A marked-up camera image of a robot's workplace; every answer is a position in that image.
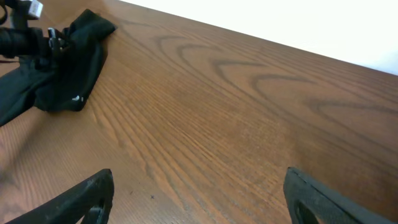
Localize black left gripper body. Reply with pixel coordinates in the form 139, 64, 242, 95
1, 27, 51, 58

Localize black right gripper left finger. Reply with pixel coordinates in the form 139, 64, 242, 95
10, 169, 114, 224

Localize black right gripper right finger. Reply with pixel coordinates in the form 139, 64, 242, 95
283, 167, 391, 224

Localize black shorts garment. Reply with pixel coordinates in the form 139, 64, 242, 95
1, 9, 116, 125

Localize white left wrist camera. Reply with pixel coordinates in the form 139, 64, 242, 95
28, 0, 44, 20

